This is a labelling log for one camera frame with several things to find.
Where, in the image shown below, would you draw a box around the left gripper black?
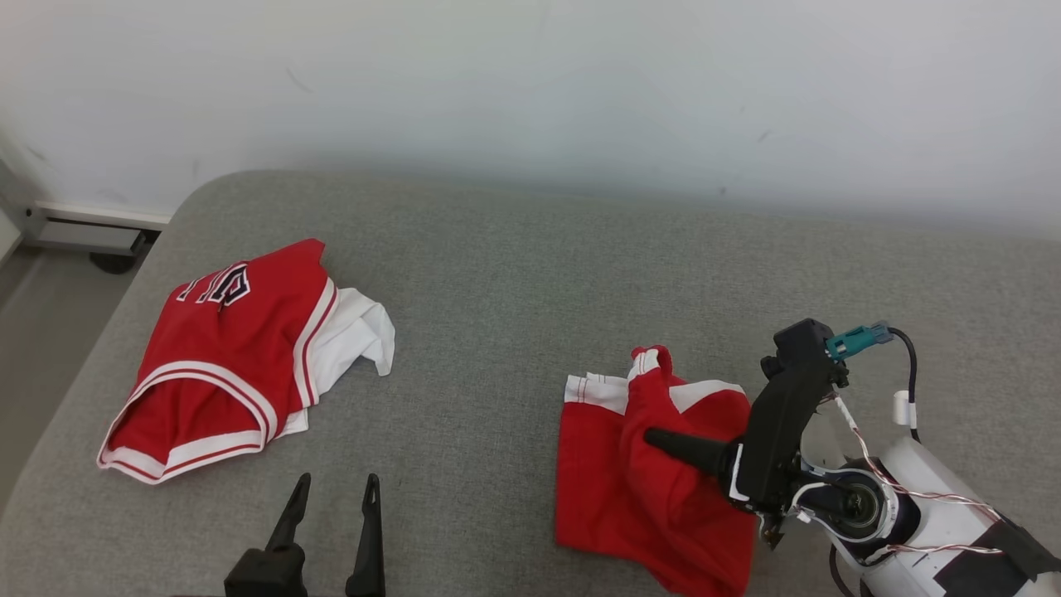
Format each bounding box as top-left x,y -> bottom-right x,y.
224,473 -> 386,597

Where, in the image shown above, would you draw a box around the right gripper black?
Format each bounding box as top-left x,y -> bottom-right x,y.
644,355 -> 850,517

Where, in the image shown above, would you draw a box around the red shorts with white trim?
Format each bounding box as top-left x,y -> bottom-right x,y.
554,345 -> 759,597

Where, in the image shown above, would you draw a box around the red jersey with black lettering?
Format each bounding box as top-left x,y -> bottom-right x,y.
97,239 -> 396,486

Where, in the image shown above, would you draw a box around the twisted red white wire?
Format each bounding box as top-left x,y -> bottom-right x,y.
829,394 -> 1005,558

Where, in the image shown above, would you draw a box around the thin black cable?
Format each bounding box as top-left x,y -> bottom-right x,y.
887,328 -> 923,444
827,543 -> 856,597

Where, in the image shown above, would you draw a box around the teal cable connector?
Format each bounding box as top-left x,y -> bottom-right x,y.
826,322 -> 894,360

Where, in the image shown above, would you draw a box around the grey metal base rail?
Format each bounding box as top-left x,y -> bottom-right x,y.
23,201 -> 172,257

